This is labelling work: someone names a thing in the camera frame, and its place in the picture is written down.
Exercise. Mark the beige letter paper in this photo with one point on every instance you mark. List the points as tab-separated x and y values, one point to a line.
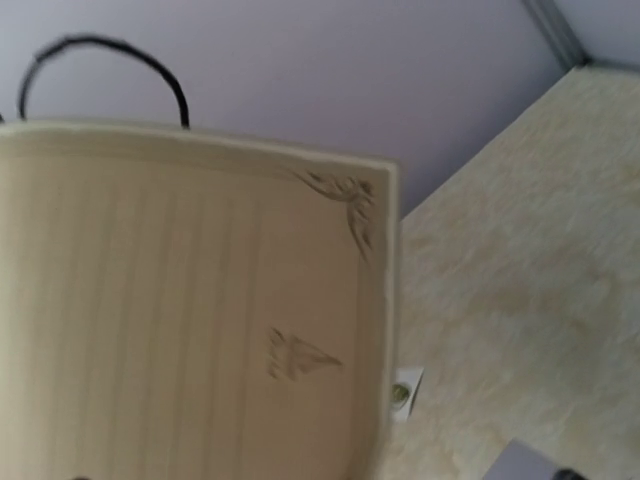
186	305

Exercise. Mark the right aluminium frame post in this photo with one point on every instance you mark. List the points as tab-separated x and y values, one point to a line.
565	46

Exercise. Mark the grey envelope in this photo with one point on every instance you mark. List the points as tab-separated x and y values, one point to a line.
573	460

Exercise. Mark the sticker sheet with seals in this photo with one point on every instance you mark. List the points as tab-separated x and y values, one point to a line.
404	391

